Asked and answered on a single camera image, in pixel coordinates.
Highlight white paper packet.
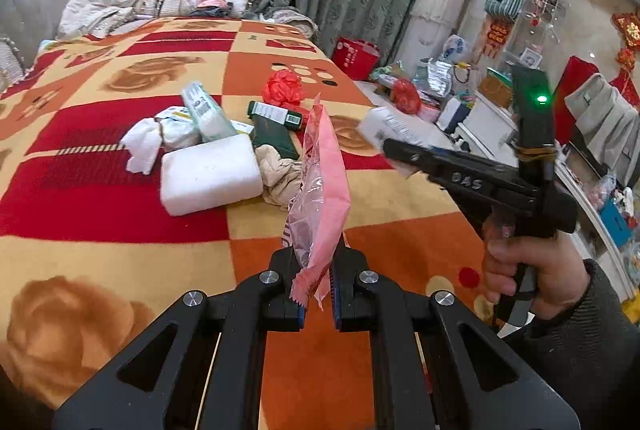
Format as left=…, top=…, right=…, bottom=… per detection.
left=357, top=107, right=431, bottom=153

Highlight white foam block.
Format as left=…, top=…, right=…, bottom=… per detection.
left=160, top=134, right=264, bottom=216

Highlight beige cloth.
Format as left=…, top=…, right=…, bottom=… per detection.
left=255, top=145, right=302, bottom=210

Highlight pink plastic wrapper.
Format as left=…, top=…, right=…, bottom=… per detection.
left=283, top=98, right=352, bottom=309

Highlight dark green tissue pack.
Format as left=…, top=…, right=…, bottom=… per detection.
left=250, top=116, right=299, bottom=160

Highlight light green tissue pack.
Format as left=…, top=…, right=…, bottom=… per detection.
left=181, top=81, right=238, bottom=142

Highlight red plastic bag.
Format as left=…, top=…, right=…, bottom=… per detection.
left=390, top=78, right=422, bottom=116
left=262, top=69, right=305, bottom=110

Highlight dark right sleeve forearm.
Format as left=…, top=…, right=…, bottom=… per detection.
left=503, top=260, right=639, bottom=429

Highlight person's right hand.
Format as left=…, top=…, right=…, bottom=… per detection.
left=482, top=216, right=591, bottom=320

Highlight red plastic bag on floor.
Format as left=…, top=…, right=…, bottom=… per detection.
left=390, top=78, right=422, bottom=116

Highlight red orange patterned blanket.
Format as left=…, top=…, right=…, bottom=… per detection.
left=0, top=14, right=497, bottom=430

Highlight red gift bag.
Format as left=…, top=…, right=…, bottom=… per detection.
left=331, top=36, right=380, bottom=81

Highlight crumpled white tissue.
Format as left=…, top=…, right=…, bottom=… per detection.
left=120, top=106, right=202, bottom=175

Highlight blue yellow medicine box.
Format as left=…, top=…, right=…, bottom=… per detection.
left=230, top=120, right=254, bottom=135

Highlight beige embroidered pillow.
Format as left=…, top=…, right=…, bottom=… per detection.
left=56, top=0, right=160, bottom=40

